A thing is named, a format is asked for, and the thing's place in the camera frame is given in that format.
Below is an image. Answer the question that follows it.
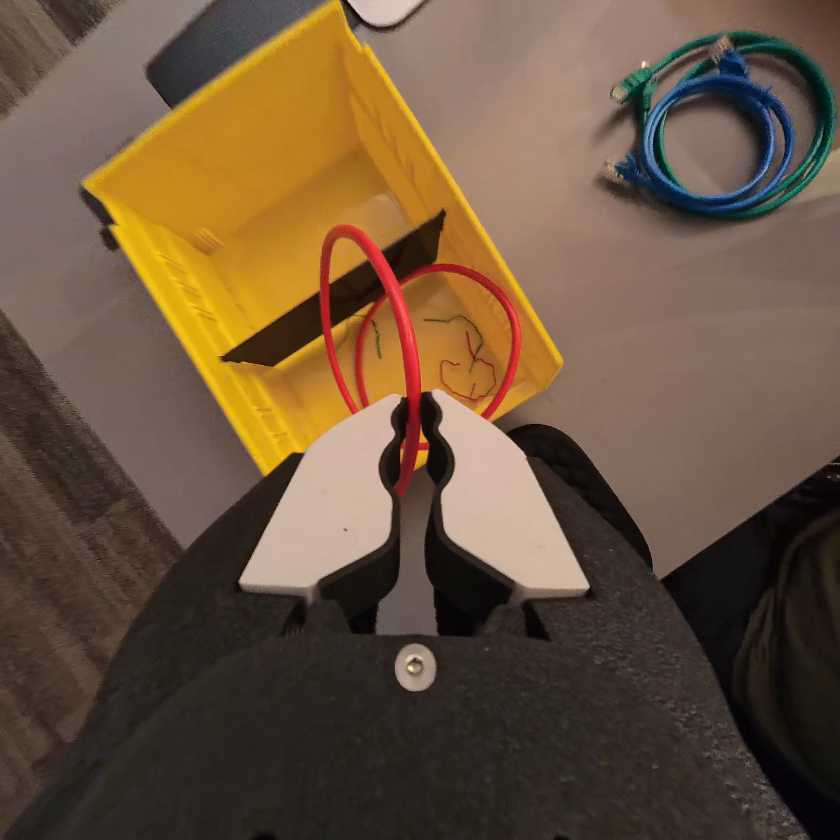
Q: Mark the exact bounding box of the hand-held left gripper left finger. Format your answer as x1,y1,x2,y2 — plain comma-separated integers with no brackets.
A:
238,394,403,636

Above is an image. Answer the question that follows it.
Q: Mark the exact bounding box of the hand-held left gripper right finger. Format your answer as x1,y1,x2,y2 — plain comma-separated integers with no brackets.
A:
423,390,592,636

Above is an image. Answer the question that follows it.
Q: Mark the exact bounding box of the red ethernet cable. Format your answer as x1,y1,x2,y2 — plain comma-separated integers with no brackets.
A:
319,225,522,500

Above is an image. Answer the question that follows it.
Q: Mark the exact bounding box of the yellow plastic bin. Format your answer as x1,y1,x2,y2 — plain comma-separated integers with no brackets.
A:
80,0,565,476

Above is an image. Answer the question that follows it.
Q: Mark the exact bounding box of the green ethernet cable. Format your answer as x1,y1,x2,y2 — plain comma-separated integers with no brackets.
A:
609,31,837,221

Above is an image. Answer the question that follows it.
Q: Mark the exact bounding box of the blue ethernet cable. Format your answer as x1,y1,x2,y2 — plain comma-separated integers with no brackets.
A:
602,49,797,217

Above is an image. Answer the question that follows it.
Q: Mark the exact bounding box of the person's olive shirt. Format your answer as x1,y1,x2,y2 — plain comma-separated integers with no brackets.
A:
731,512,840,798

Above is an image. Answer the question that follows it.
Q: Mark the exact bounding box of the dark table leg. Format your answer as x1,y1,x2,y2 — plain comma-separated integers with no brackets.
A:
146,0,363,109

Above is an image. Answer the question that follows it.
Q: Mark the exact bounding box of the white sign stand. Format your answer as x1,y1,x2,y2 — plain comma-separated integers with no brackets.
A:
343,0,429,28

